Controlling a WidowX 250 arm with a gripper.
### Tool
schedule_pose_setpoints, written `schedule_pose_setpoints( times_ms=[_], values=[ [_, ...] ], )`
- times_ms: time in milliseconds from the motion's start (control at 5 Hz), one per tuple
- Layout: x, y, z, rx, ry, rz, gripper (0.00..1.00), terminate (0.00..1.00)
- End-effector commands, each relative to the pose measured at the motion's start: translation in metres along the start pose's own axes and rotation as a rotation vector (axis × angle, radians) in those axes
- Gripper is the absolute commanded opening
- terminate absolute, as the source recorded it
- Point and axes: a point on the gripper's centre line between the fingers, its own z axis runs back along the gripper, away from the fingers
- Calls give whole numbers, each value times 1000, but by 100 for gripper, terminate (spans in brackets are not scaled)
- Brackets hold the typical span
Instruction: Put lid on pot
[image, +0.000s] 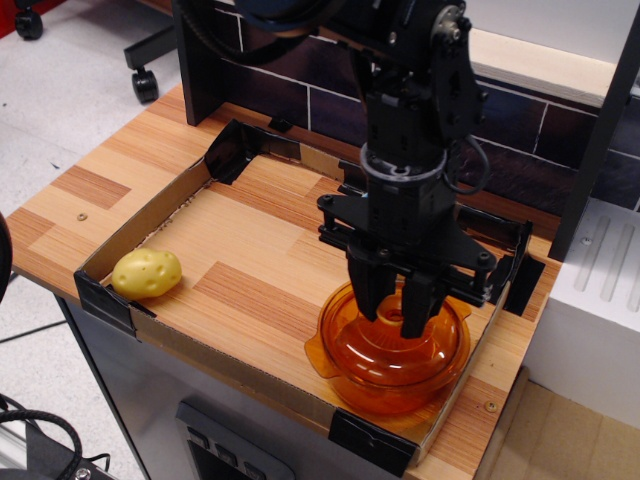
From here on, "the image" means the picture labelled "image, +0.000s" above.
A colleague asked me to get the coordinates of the black chair caster wheel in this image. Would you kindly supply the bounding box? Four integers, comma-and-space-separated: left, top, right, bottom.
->
14, 0, 44, 41

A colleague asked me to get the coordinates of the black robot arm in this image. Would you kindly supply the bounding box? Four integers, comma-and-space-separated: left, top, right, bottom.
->
174, 1, 496, 339

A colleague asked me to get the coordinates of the white ribbed sink unit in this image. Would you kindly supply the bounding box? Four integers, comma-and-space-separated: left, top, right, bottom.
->
524, 199, 639, 427

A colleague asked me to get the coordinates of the black office chair base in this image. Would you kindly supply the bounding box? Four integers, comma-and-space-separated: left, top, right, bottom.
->
123, 25, 177, 104

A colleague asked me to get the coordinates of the dark vertical post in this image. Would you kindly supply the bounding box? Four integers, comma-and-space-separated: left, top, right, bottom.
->
548, 10, 639, 262

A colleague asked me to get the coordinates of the cardboard fence with black tape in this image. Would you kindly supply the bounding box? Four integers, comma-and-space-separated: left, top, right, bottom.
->
72, 117, 541, 479

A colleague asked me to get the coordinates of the grey oven control panel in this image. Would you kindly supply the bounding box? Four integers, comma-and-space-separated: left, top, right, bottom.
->
176, 402, 295, 479

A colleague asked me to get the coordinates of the orange glass pot lid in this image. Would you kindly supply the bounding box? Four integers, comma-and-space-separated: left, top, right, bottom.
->
325, 293, 471, 387

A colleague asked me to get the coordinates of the yellow plastic potato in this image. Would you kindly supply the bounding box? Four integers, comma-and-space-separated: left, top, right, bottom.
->
111, 248, 182, 300

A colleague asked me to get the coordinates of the orange glass pot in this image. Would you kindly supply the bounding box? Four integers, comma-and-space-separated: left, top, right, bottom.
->
305, 281, 471, 415

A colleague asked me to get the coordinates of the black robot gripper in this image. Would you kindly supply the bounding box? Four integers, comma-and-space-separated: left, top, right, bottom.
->
317, 147, 497, 339

